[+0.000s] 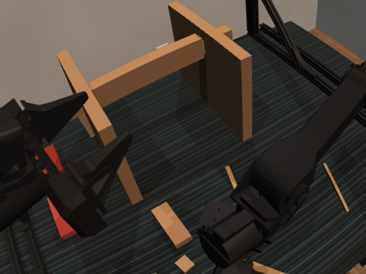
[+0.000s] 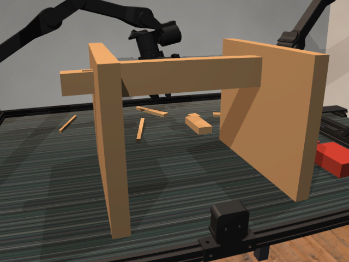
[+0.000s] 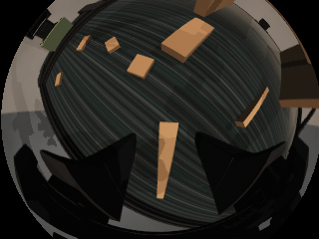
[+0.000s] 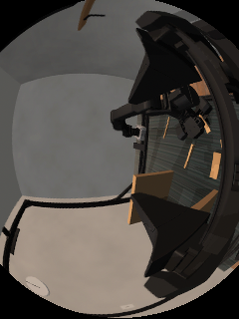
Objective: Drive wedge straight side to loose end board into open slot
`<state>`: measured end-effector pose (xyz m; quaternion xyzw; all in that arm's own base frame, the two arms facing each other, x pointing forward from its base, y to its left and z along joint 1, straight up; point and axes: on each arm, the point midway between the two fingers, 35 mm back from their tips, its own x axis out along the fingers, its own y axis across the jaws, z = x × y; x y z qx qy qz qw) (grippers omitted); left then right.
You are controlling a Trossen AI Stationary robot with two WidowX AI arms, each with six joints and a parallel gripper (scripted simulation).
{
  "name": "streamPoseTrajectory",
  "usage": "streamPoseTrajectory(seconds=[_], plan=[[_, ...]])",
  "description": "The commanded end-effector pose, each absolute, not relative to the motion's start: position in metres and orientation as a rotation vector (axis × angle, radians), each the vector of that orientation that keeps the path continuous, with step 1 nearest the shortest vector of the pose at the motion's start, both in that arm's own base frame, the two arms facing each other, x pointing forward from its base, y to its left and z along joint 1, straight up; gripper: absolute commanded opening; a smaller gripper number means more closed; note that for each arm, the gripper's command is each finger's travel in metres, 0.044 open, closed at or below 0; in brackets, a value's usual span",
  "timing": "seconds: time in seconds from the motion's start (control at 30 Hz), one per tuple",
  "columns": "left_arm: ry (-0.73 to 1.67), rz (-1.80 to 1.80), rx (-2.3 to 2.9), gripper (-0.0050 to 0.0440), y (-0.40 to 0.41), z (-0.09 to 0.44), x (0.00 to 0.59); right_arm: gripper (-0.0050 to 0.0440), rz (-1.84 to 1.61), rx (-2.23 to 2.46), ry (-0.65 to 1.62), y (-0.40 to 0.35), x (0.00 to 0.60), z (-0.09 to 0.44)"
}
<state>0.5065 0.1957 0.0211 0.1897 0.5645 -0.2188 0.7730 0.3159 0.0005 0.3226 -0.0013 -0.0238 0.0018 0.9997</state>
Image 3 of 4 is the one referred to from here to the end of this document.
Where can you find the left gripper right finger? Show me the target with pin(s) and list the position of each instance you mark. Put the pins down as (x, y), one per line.
(231, 171)

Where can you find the tan wooden board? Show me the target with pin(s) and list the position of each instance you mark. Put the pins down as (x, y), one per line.
(206, 7)
(299, 85)

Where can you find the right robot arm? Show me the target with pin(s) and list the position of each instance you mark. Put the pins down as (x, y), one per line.
(46, 26)

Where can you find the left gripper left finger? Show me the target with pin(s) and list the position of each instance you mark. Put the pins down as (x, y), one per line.
(102, 177)

